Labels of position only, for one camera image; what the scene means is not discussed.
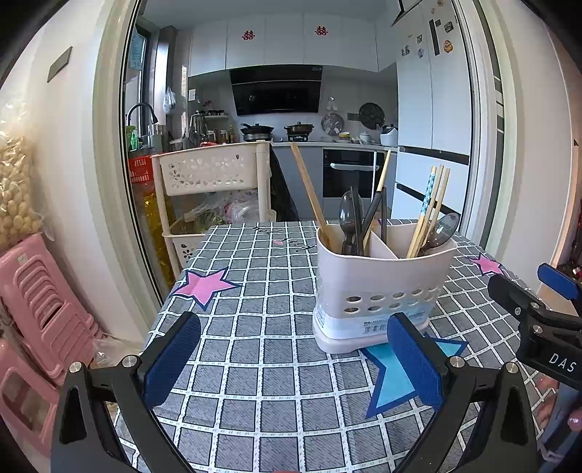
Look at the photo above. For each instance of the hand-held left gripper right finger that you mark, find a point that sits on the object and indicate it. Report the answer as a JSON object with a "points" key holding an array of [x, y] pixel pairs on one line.
{"points": [[416, 359]]}

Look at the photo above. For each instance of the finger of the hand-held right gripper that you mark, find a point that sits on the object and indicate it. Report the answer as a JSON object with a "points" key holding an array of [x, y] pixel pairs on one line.
{"points": [[509, 291], [561, 282]]}

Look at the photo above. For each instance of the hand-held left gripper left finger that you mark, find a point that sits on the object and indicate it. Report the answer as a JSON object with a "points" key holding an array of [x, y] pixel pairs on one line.
{"points": [[172, 359]]}

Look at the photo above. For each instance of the beige plastic utensil holder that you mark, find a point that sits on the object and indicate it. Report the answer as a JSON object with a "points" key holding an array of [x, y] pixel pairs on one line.
{"points": [[345, 282]]}

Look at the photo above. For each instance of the blue patterned wooden chopstick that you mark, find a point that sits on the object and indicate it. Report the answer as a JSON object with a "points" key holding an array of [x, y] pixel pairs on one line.
{"points": [[425, 195]]}

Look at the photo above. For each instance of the black chopstick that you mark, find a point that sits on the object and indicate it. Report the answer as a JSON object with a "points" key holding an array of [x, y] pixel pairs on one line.
{"points": [[383, 213], [370, 218]]}

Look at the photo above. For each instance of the yellow dotted wooden chopstick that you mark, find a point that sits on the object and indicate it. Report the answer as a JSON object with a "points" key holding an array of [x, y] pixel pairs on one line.
{"points": [[384, 170]]}

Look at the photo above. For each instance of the person's right hand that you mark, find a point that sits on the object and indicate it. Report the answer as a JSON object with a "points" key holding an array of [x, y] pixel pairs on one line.
{"points": [[575, 418]]}

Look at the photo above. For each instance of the grey checked star tablecloth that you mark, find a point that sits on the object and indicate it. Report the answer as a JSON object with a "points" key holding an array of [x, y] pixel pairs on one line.
{"points": [[263, 318]]}

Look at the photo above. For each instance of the stack of pink plastic stools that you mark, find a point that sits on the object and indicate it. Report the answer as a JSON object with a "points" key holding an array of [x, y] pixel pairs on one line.
{"points": [[50, 309]]}

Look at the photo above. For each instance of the yellow oil bottle red label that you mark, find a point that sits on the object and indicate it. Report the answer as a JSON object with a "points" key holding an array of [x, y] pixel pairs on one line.
{"points": [[152, 213]]}

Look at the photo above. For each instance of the pink plastic stool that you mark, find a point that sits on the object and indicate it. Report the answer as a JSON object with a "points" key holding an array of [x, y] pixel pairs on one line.
{"points": [[22, 395]]}

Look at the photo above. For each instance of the plastic bags of vegetables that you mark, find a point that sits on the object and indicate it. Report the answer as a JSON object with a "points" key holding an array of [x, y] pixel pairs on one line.
{"points": [[218, 211]]}

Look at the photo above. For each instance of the beige plastic storage cart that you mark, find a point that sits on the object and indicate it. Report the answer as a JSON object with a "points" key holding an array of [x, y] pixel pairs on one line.
{"points": [[204, 173]]}

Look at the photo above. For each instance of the black built-in oven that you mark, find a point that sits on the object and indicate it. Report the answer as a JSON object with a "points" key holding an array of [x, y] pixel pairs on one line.
{"points": [[350, 177]]}

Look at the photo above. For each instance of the white rice cooker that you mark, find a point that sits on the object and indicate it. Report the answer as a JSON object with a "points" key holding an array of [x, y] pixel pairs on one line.
{"points": [[389, 135]]}

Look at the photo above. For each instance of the white refrigerator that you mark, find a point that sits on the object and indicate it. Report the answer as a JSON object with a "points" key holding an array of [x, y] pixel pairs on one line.
{"points": [[432, 100]]}

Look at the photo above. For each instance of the round black hanging pan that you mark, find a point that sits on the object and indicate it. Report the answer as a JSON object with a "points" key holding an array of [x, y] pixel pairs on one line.
{"points": [[371, 114]]}

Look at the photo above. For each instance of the clear bag of pale beans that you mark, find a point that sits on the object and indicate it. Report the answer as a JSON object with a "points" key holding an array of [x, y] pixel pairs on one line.
{"points": [[16, 191]]}

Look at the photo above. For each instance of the condiment rack with bottles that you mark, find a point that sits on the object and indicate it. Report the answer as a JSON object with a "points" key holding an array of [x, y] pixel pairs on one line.
{"points": [[211, 129]]}

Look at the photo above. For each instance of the black wok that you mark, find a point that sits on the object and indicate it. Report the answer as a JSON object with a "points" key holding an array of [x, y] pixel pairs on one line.
{"points": [[257, 132]]}

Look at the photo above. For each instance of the round steel steamer rack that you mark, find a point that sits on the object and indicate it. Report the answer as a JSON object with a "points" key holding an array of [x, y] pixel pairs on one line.
{"points": [[332, 124]]}

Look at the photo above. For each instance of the black kitchen faucet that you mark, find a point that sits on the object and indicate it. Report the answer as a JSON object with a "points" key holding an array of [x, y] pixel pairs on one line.
{"points": [[143, 108]]}

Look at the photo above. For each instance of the hanging clear plastic bag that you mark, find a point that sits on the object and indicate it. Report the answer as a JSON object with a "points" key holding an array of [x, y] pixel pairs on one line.
{"points": [[169, 102]]}

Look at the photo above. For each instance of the black cooking pot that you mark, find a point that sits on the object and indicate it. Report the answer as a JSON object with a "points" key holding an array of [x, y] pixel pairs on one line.
{"points": [[299, 129]]}

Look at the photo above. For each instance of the black range hood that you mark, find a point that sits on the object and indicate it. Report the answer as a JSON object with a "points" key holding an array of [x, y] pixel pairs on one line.
{"points": [[277, 91]]}

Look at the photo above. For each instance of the red paper cutout sticker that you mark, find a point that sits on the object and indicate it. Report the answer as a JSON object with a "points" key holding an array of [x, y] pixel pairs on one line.
{"points": [[321, 31], [248, 35]]}

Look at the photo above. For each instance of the white upper kitchen cabinets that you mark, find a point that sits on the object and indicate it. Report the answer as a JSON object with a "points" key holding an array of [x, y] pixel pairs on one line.
{"points": [[282, 45]]}

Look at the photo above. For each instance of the white sliding door frame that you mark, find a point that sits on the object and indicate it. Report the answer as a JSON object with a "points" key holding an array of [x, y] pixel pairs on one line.
{"points": [[109, 159]]}

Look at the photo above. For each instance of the grey wall plate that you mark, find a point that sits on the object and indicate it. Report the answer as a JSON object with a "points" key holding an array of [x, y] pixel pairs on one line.
{"points": [[60, 63]]}

